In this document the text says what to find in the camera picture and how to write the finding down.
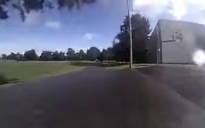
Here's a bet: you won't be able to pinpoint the dark asphalt road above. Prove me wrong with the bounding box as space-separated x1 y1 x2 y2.
0 63 205 128

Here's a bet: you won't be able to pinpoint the tall dark tree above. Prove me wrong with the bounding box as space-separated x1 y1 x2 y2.
111 13 153 64

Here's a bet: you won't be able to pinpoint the overhanging tree branches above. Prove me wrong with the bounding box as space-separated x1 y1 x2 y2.
0 0 98 25

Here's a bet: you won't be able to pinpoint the green grass field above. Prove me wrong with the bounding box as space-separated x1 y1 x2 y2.
0 60 131 88

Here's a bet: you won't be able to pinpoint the row of distant trees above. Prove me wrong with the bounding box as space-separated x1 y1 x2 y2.
0 46 115 62

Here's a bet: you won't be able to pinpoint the tall pole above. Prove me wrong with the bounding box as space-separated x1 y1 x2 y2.
126 0 134 69

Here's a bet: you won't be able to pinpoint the grey building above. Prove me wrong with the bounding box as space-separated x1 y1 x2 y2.
144 18 205 65

